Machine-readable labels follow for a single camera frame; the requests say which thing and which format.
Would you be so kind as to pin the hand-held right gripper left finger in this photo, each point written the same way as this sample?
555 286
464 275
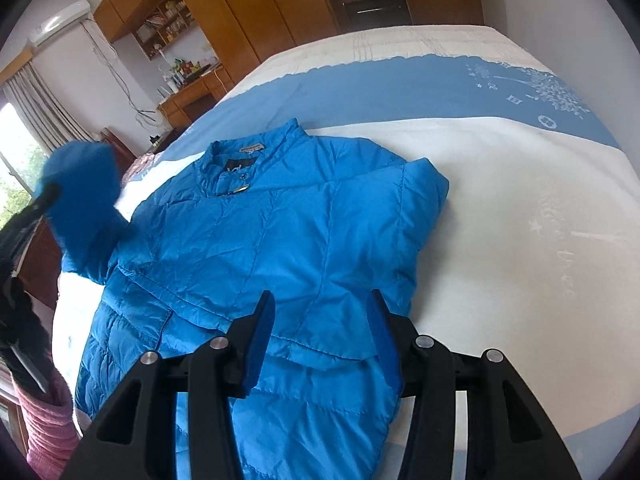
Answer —
259 342

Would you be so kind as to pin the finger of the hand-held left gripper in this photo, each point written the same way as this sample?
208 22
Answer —
46 196

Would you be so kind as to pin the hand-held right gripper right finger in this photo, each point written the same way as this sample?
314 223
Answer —
386 347

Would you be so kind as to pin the blue puffer jacket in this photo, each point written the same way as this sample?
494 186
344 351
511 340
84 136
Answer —
250 240

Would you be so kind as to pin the person's left forearm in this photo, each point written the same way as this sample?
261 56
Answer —
47 425

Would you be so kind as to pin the window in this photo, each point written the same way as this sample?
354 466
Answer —
17 170

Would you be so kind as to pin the wooden bedside cabinet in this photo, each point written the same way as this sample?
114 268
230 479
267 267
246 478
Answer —
40 265

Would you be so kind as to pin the beige curtain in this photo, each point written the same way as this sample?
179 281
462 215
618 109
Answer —
47 110

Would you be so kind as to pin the pink cloth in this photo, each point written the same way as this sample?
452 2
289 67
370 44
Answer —
142 162

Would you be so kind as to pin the wooden sideboard with clutter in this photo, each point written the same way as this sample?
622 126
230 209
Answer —
192 100

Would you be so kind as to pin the white air conditioner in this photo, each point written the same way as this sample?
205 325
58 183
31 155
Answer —
60 20

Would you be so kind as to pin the colourful toy figures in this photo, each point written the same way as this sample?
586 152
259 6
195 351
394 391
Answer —
187 66

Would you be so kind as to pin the bed with blue white bedding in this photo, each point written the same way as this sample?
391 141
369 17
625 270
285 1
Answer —
500 185

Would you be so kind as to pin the wooden bookshelf with books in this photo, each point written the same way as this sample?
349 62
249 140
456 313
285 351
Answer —
167 22

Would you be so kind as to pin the wooden wardrobe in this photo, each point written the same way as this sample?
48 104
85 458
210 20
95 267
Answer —
260 5

